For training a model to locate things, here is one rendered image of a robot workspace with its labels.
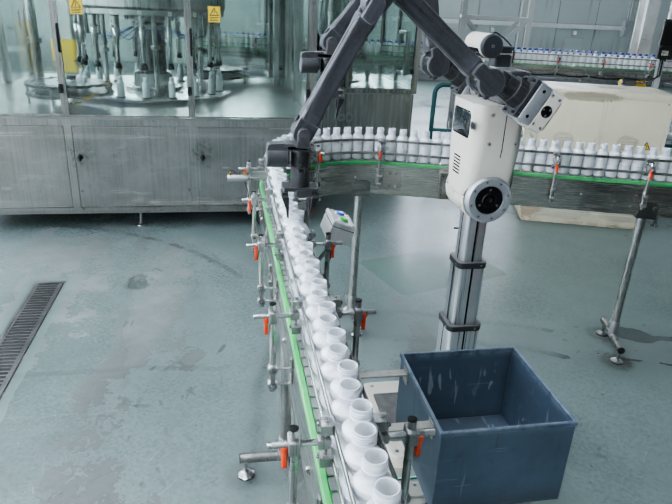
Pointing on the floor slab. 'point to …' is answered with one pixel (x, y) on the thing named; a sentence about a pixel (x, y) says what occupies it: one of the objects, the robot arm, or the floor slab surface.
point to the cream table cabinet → (609, 117)
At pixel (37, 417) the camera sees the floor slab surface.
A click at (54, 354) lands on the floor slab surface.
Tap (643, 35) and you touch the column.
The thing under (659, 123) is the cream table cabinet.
